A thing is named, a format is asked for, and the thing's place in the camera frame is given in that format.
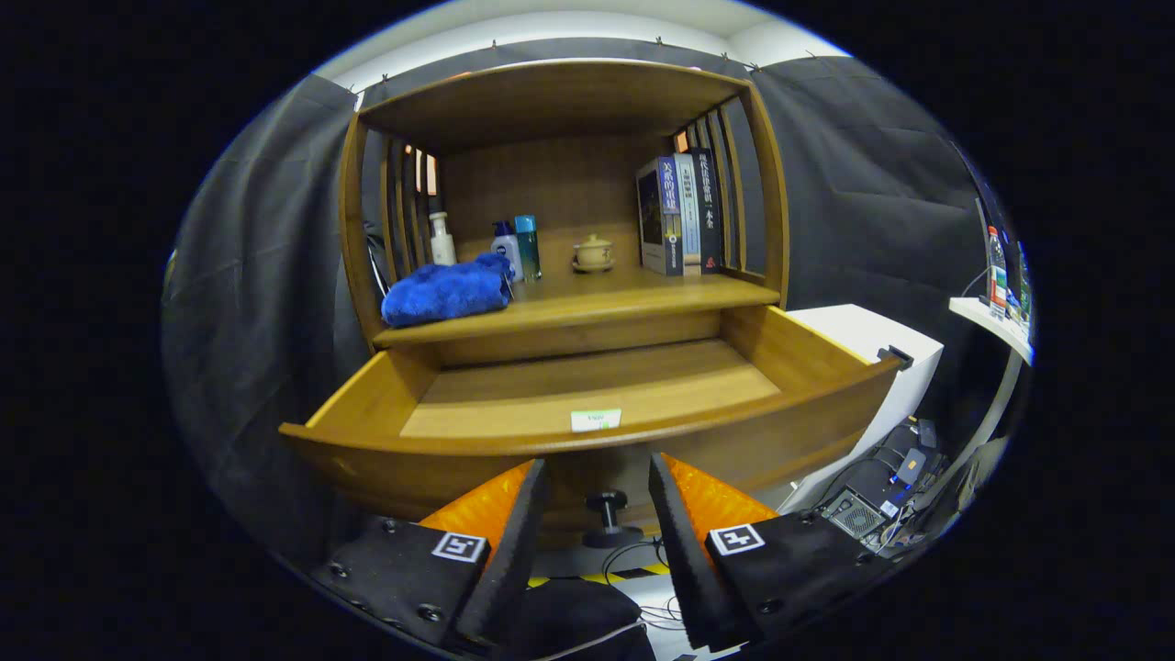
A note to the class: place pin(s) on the wooden countertop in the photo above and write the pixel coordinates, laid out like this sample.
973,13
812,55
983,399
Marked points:
624,294

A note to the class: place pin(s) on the white side table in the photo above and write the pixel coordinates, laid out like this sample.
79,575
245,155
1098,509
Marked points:
982,317

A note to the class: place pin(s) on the wooden drawer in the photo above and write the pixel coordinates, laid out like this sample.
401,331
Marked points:
597,386

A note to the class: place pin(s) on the beige lidded teacup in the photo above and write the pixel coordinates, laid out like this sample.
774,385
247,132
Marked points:
593,252

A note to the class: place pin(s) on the clear blue bottle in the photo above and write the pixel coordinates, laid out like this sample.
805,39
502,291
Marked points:
528,248

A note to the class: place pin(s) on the dark cloth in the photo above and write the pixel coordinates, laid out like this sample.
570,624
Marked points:
578,610

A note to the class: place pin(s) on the blue spine book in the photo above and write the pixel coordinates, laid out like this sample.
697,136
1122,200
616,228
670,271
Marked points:
670,211

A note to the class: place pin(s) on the white box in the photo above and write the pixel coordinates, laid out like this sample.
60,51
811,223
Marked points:
881,340

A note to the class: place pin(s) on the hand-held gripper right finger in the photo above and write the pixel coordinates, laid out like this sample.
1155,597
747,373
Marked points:
684,560

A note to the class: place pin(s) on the white bottle blue cap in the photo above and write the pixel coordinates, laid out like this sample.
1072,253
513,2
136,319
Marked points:
508,252

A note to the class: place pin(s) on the red label water bottle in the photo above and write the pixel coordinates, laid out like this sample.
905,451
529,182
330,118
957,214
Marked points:
997,275

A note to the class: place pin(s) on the grey mini computer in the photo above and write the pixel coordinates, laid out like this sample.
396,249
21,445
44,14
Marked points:
854,516

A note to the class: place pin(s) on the white pump bottle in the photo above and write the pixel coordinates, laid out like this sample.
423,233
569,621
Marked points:
442,248

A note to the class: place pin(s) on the black spine book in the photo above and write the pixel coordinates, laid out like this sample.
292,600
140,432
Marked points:
707,202

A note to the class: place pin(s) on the small black item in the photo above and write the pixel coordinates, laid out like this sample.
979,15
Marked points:
895,357

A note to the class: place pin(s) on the green label water bottle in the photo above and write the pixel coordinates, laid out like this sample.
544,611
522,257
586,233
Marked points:
1022,285

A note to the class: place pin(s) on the pale spine book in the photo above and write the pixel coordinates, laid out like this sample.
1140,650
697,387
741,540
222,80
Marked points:
688,211

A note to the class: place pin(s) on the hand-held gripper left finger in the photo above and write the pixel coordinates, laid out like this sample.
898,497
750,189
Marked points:
514,551

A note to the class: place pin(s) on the wooden cabinet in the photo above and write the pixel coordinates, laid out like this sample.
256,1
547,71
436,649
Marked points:
551,184

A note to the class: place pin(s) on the blue towel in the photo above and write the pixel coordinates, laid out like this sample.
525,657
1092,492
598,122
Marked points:
445,294

